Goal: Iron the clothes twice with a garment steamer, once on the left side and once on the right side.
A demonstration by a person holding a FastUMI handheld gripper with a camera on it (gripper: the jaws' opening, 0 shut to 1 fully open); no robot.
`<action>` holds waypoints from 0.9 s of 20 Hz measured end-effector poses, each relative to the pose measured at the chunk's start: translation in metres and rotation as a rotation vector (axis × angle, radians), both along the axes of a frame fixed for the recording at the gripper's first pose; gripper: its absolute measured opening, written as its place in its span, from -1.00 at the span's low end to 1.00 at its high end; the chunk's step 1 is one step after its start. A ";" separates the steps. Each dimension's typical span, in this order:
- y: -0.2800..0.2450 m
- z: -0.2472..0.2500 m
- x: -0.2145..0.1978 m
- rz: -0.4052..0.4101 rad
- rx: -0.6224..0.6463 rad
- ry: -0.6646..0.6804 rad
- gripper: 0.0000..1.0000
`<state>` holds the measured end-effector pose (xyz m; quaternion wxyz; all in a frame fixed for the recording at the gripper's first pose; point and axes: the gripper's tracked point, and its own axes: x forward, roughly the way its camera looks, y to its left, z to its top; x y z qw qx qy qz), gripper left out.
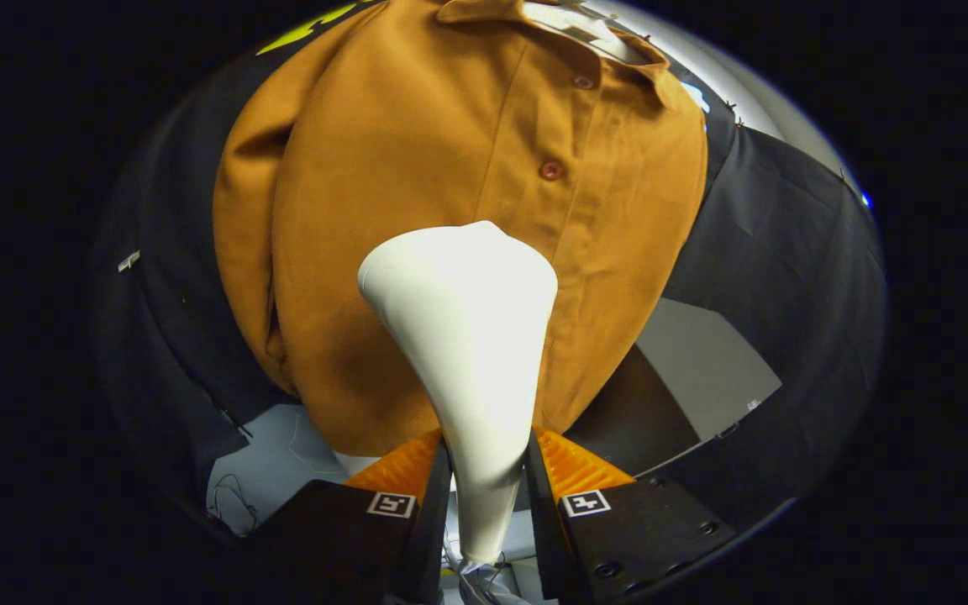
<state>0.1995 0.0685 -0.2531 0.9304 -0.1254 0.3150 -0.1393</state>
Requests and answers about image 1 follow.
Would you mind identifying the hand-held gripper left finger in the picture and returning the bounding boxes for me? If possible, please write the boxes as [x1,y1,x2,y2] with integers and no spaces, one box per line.
[257,429,453,605]

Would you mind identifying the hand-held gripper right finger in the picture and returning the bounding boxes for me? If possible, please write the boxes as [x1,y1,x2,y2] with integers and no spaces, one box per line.
[524,424,741,604]

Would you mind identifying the white garment steamer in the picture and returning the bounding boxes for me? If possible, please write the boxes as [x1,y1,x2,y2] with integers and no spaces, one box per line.
[358,220,559,566]

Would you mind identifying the brown button shirt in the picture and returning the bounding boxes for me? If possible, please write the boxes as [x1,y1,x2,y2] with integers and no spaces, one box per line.
[213,0,708,459]

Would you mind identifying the grey side cabinet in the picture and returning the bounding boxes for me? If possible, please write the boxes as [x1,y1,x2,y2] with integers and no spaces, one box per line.
[564,297,784,480]

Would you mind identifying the black backdrop cloth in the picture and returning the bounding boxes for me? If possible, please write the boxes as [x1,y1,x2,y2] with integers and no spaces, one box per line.
[89,0,886,539]

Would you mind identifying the row of black backdrop clips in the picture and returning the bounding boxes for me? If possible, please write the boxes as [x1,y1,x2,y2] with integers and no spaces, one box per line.
[723,99,855,186]

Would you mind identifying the white mannequin torso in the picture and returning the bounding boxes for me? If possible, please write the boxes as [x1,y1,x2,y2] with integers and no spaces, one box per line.
[334,0,649,480]

